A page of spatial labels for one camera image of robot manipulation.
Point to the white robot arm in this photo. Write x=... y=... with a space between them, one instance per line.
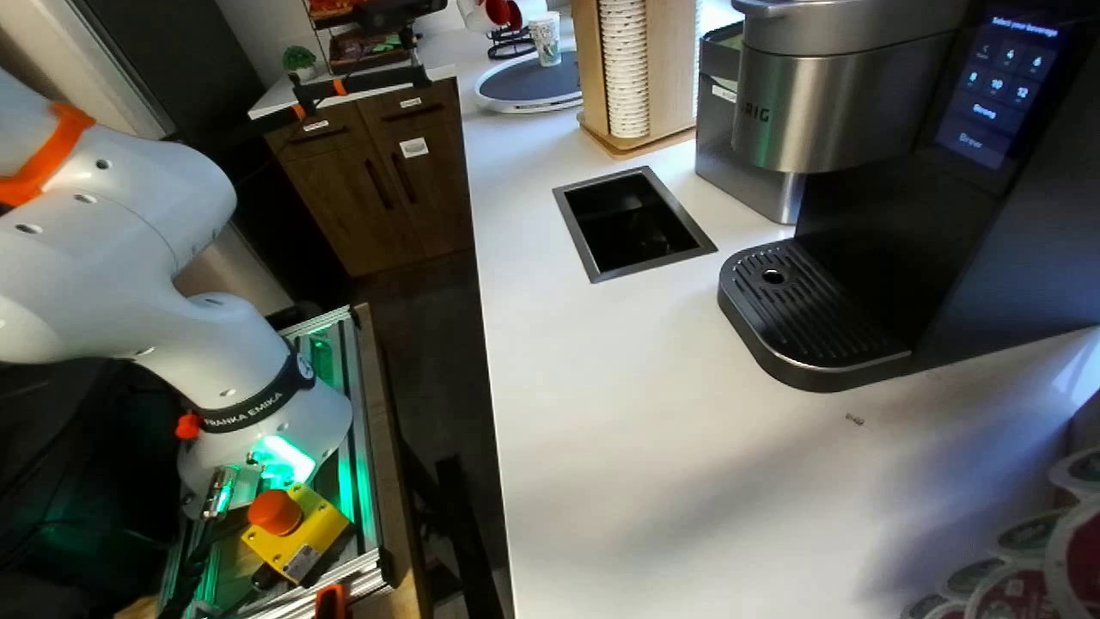
x=91 y=240

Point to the steel-rimmed counter trash chute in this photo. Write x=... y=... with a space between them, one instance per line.
x=627 y=221

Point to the brown wooden cabinet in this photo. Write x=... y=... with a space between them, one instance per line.
x=384 y=175

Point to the round blue tray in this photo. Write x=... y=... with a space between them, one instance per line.
x=529 y=86

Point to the wooden cup dispenser stand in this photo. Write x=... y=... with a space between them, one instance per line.
x=670 y=61

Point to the right stack of paper cups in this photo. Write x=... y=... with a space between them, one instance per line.
x=624 y=54

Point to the yellow emergency stop box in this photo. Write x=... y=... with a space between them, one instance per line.
x=292 y=531

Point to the black silver coffee machine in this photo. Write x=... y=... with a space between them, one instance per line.
x=951 y=185

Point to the coffee pod carousel rack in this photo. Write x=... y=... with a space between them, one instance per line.
x=1042 y=566

